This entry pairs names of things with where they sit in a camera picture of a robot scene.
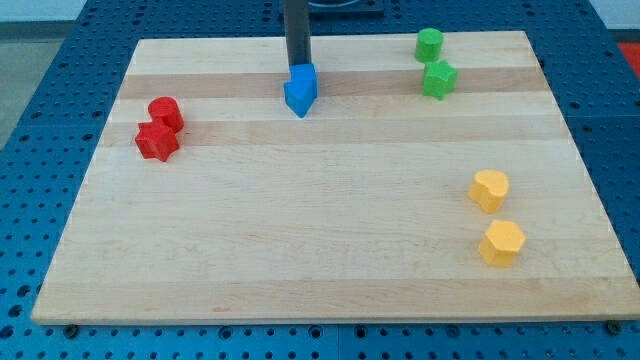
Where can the wooden board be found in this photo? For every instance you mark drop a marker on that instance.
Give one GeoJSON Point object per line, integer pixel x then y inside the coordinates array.
{"type": "Point", "coordinates": [358, 212]}

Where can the green cylinder block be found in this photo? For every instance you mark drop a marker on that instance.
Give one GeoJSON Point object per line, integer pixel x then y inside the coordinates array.
{"type": "Point", "coordinates": [429, 42]}

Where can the red star block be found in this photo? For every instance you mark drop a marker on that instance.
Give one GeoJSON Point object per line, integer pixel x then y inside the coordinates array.
{"type": "Point", "coordinates": [156, 140]}

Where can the yellow hexagon block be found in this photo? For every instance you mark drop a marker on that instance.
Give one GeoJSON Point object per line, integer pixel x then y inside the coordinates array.
{"type": "Point", "coordinates": [501, 243]}

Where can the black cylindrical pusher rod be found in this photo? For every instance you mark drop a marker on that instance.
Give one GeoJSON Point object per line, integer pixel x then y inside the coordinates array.
{"type": "Point", "coordinates": [297, 31]}

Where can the blue cube block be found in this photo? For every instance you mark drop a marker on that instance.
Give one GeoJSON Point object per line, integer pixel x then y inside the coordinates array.
{"type": "Point", "coordinates": [303, 72]}

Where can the red cylinder block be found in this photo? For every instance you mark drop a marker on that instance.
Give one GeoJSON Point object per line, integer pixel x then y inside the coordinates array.
{"type": "Point", "coordinates": [165, 110]}

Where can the green star block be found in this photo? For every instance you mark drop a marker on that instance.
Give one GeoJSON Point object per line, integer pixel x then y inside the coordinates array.
{"type": "Point", "coordinates": [439, 79]}

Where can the yellow heart block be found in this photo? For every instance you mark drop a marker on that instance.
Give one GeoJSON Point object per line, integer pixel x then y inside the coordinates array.
{"type": "Point", "coordinates": [489, 189]}

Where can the blue triangle block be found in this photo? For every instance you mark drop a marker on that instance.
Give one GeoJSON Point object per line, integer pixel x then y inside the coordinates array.
{"type": "Point", "coordinates": [300, 95]}

